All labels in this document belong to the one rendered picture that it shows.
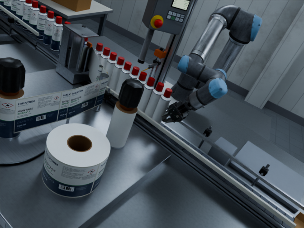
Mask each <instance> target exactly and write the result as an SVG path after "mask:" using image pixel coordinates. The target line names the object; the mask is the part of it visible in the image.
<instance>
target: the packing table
mask: <svg viewBox="0 0 304 228"><path fill-rule="evenodd" d="M32 1H33V0H32ZM36 1H38V8H39V9H40V6H41V5H43V6H46V12H47V13H48V11H49V10H50V11H53V12H54V16H55V17H56V16H61V17H62V25H64V23H65V22H66V21H67V22H72V21H78V20H84V19H92V18H98V17H101V18H100V24H99V28H98V33H97V34H98V36H103V32H104V28H105V23H106V19H107V15H108V13H113V10H112V9H110V8H108V7H106V6H104V5H102V4H100V3H98V2H96V1H94V0H92V1H91V6H90V9H88V10H84V11H79V12H75V11H73V10H71V9H69V8H66V7H64V6H62V5H60V4H58V3H56V2H53V1H51V0H36ZM31 4H32V2H31Z"/></svg>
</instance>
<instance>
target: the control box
mask: <svg viewBox="0 0 304 228"><path fill-rule="evenodd" d="M172 1H173V0H148V2H147V6H146V8H145V12H144V15H143V18H142V22H143V23H144V24H145V26H146V27H147V28H148V29H153V30H157V31H161V32H165V33H170V34H174V35H179V34H180V31H181V28H182V26H183V23H184V21H185V19H186V16H187V13H188V11H189V8H190V6H191V3H192V1H193V0H191V1H190V4H189V7H188V9H187V11H183V10H180V9H176V8H172V7H171V4H172ZM168 10H171V11H175V12H178V13H181V14H185V18H184V21H183V23H180V22H176V21H173V20H169V19H166V16H167V13H168ZM157 19H161V20H162V22H163V25H162V26H161V27H160V28H156V27H155V26H154V22H155V20H157Z"/></svg>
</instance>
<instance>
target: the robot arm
mask: <svg viewBox="0 0 304 228"><path fill-rule="evenodd" d="M261 24H262V18H260V17H259V16H257V15H256V14H253V13H251V12H249V11H247V10H245V9H242V8H240V7H239V6H237V5H225V6H222V7H220V8H218V9H216V10H215V11H214V12H213V13H212V14H211V16H210V17H209V19H208V24H207V26H206V28H205V29H204V31H203V33H202V34H201V36H200V38H199V39H198V41H197V43H196V44H195V46H194V48H193V49H192V51H191V52H190V54H189V55H188V56H187V55H183V57H182V58H181V60H180V62H179V64H178V66H177V69H178V70H179V71H180V72H181V75H180V77H179V79H178V81H177V82H176V83H175V84H174V85H173V86H172V87H171V89H172V94H171V96H172V97H173V98H174V99H175V100H177V101H179V102H175V103H173V104H171V105H170V106H169V108H167V109H166V110H167V111H166V112H165V113H164V115H162V121H163V122H165V123H172V122H173V123H175V122H180V121H182V120H183V119H185V118H186V116H188V115H189V110H193V111H196V110H198V109H200V108H202V107H203V108H205V106H206V105H208V104H209V103H211V102H213V101H215V100H217V99H219V98H221V97H222V96H223V95H225V94H226V93H227V91H228V89H227V85H226V79H227V75H226V73H227V72H228V70H229V68H230V67H231V65H232V64H233V62H234V60H235V59H236V57H237V56H238V54H239V53H240V51H241V49H242V47H243V46H244V45H246V44H249V42H250V41H252V42H253V41H254V39H255V38H256V35H257V33H258V31H259V29H260V27H261ZM225 28H226V29H228V30H230V32H229V37H230V38H229V39H228V41H227V43H226V45H225V46H224V48H223V50H222V52H221V53H220V55H219V57H218V59H217V61H216V63H215V64H214V66H213V68H210V67H208V66H206V65H204V64H203V63H204V61H205V59H206V57H207V56H208V54H209V52H210V50H211V49H212V47H213V45H214V43H215V42H216V40H217V38H218V36H219V35H220V33H221V31H222V30H224V29H225ZM194 88H196V89H197V90H196V91H195V92H193V90H194ZM168 116H170V117H169V118H168V119H167V117H168Z"/></svg>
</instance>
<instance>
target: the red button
mask: <svg viewBox="0 0 304 228"><path fill-rule="evenodd" d="M162 25H163V22H162V20H161V19H157V20H155V22H154V26H155V27H156V28H160V27H161V26H162Z"/></svg>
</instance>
